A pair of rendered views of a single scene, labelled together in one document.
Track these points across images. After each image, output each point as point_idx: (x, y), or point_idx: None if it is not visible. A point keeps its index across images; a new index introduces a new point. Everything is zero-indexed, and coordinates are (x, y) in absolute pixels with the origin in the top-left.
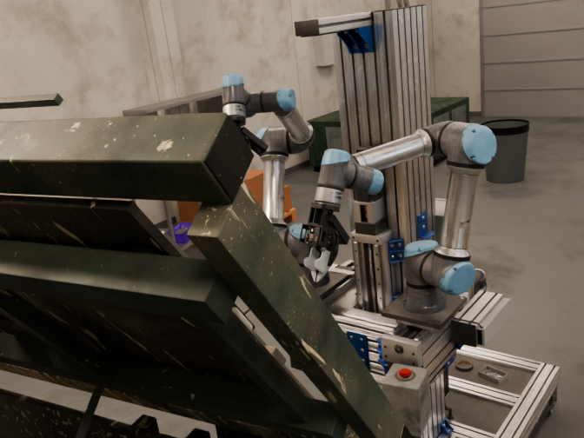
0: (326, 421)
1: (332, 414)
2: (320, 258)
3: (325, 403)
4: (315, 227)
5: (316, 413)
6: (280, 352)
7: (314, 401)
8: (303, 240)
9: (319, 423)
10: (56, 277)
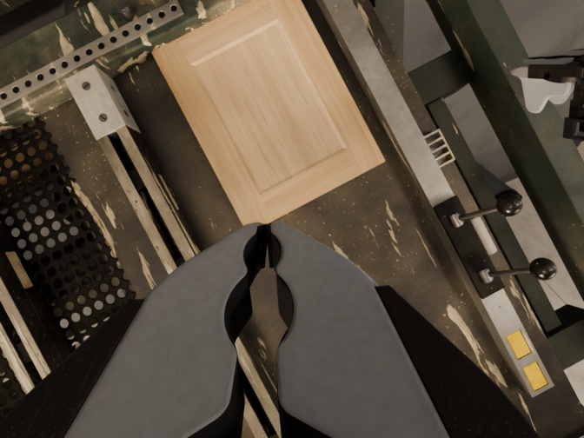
0: (454, 92)
1: (461, 87)
2: (573, 89)
3: (456, 89)
4: None
5: (444, 96)
6: (448, 147)
7: (444, 95)
8: (572, 123)
9: (446, 96)
10: None
